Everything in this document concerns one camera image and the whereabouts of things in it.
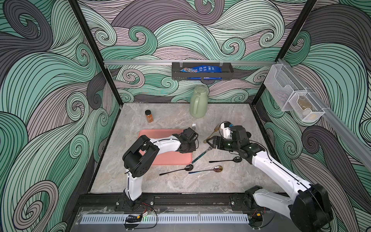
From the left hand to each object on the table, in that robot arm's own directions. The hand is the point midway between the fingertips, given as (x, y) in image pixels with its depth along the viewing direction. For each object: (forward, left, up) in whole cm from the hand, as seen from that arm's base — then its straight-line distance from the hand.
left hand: (195, 147), depth 92 cm
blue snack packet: (+39, -4, +33) cm, 52 cm away
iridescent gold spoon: (-14, -12, 0) cm, 18 cm away
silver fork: (+18, 0, -1) cm, 18 cm away
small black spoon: (-8, -24, 0) cm, 26 cm away
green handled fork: (0, -10, -1) cm, 10 cm away
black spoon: (-13, +5, 0) cm, 14 cm away
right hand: (-3, -9, +12) cm, 16 cm away
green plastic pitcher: (+24, -2, +17) cm, 30 cm away
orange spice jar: (+22, +33, +5) cm, 40 cm away
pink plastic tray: (-7, +15, -3) cm, 17 cm away
